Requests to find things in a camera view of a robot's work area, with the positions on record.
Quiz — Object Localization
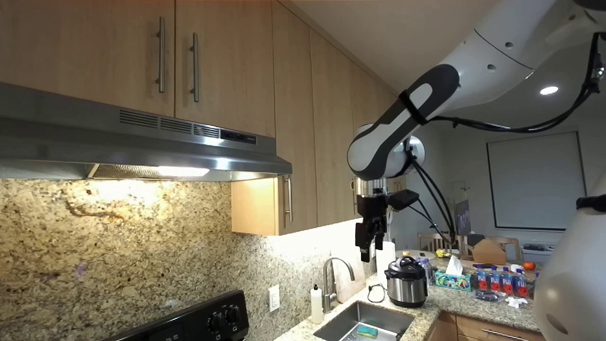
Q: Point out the colourful tissue box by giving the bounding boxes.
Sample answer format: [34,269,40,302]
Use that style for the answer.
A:
[434,255,472,292]

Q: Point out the white projector screen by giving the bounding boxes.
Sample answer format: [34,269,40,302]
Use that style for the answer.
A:
[486,131,588,232]

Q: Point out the silver tap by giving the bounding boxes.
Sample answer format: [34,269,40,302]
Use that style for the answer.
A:
[322,257,356,314]

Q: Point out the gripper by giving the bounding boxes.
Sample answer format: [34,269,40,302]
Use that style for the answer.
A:
[355,188,390,263]

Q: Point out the wooden wall cabinets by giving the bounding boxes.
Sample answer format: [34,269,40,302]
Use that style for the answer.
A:
[0,0,408,236]

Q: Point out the wooden cabinet door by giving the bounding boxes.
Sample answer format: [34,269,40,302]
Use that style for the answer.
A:
[349,61,399,138]
[0,0,176,118]
[309,27,356,227]
[175,0,276,139]
[272,0,318,236]

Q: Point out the wooden drawer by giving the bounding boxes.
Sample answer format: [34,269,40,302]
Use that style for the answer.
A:
[456,314,546,341]

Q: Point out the steel and black pressure cooker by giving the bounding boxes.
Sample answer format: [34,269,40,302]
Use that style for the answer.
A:
[384,256,429,309]

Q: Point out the white soap bottle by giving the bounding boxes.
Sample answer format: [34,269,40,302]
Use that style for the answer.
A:
[310,284,324,324]

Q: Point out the silver cabinet door handle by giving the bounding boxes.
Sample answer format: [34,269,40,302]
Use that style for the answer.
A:
[156,16,167,94]
[189,32,200,103]
[283,175,294,223]

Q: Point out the black cable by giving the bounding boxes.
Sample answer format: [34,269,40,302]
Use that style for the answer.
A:
[366,283,387,304]

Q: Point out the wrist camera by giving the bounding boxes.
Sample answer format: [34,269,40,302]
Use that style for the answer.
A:
[388,189,420,212]

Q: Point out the row of wooden chairs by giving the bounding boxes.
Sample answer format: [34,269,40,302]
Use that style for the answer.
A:
[417,232,521,261]

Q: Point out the row of water bottles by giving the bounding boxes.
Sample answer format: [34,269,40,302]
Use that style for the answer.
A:
[475,264,529,298]

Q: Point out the stainless steel stove hood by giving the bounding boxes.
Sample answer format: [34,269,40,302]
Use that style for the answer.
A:
[0,81,293,182]

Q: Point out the stove hood light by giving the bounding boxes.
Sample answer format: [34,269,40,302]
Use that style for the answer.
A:
[156,166,211,178]

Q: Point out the brown cardboard box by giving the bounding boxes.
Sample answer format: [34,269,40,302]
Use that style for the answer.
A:
[472,238,508,266]

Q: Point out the white printer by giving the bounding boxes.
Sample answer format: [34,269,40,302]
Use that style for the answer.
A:
[520,242,555,264]

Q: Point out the silver drawer handle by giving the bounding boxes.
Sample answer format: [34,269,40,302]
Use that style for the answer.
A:
[481,328,532,341]

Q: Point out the black stove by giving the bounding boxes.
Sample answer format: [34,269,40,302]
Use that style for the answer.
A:
[101,289,250,341]

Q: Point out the white paper towel roll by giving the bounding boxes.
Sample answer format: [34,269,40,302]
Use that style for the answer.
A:
[376,241,397,286]

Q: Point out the wooden cutting board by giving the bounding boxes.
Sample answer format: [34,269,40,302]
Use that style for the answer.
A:
[331,256,367,304]

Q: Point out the stainless steel sink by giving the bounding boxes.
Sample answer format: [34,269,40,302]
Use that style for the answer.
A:
[312,301,416,341]

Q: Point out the clear plastic wrapper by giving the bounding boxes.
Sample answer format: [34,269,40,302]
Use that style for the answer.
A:
[475,289,506,303]

